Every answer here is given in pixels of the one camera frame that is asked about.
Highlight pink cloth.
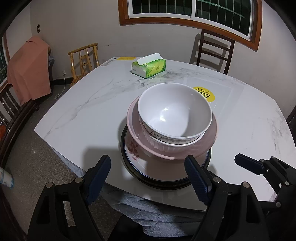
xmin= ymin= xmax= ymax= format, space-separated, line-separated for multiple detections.
xmin=8 ymin=36 xmax=51 ymax=105

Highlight black wall switch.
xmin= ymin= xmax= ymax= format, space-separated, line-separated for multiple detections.
xmin=36 ymin=24 xmax=41 ymax=33

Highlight large pink bowl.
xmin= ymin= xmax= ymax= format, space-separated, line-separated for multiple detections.
xmin=126 ymin=98 xmax=217 ymax=160

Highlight dark wooden chair at left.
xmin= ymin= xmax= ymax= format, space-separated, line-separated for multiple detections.
xmin=1 ymin=84 xmax=39 ymax=168

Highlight white ribbed bowl blue base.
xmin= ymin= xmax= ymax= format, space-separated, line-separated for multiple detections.
xmin=137 ymin=83 xmax=213 ymax=145

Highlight dark wooden chair at right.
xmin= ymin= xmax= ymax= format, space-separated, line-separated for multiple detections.
xmin=286 ymin=111 xmax=295 ymax=139

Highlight grey trousers lap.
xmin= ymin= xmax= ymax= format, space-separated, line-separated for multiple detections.
xmin=100 ymin=183 xmax=205 ymax=237

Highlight bamboo chair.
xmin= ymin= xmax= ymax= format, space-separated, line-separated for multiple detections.
xmin=68 ymin=43 xmax=100 ymax=87

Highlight green tissue pack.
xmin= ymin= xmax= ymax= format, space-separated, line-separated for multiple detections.
xmin=132 ymin=53 xmax=166 ymax=79

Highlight yellow warning sticker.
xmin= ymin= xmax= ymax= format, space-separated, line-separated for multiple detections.
xmin=193 ymin=86 xmax=215 ymax=102

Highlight white ribbed bowl pink base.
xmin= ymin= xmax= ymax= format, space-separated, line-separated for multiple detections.
xmin=139 ymin=121 xmax=204 ymax=153

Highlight large blue floral plate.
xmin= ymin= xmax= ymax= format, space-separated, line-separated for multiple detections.
xmin=120 ymin=122 xmax=217 ymax=190

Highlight white power cable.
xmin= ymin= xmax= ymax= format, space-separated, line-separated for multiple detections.
xmin=54 ymin=70 xmax=68 ymax=100

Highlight dark wooden chair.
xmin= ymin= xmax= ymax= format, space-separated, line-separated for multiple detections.
xmin=1 ymin=84 xmax=39 ymax=168
xmin=196 ymin=29 xmax=235 ymax=75
xmin=286 ymin=111 xmax=295 ymax=139

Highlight yellow label at table edge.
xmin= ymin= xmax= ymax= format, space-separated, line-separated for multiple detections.
xmin=116 ymin=56 xmax=136 ymax=61

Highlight white plate pink flowers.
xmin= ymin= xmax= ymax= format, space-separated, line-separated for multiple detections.
xmin=124 ymin=131 xmax=211 ymax=182

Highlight wooden framed window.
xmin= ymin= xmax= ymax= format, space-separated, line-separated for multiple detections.
xmin=118 ymin=0 xmax=262 ymax=51

